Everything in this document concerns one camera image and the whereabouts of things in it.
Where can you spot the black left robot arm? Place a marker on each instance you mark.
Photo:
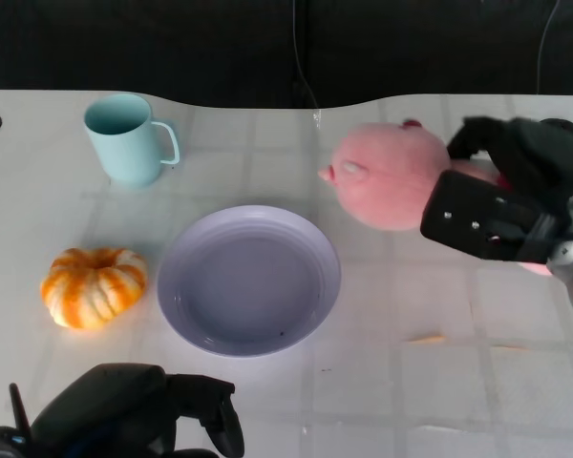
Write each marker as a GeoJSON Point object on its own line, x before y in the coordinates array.
{"type": "Point", "coordinates": [0, 446]}

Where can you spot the light teal mug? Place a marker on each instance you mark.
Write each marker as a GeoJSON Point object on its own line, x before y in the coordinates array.
{"type": "Point", "coordinates": [124, 148]}

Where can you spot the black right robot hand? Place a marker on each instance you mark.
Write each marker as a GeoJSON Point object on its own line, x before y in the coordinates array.
{"type": "Point", "coordinates": [477, 214]}

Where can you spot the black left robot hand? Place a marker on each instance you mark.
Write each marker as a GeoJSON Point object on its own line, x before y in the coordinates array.
{"type": "Point", "coordinates": [124, 405]}

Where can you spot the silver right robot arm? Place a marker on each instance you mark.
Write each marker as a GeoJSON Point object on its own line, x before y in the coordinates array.
{"type": "Point", "coordinates": [572, 261]}

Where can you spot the orange white striped pumpkin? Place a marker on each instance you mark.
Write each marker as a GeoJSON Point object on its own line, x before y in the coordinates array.
{"type": "Point", "coordinates": [93, 286]}

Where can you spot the pink plush pig doll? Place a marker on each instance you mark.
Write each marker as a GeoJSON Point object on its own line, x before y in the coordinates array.
{"type": "Point", "coordinates": [387, 181]}

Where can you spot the black backdrop cloth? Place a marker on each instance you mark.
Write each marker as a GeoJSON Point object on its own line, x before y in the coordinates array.
{"type": "Point", "coordinates": [172, 43]}

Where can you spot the lavender round plate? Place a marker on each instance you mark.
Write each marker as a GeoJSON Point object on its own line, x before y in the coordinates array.
{"type": "Point", "coordinates": [248, 281]}

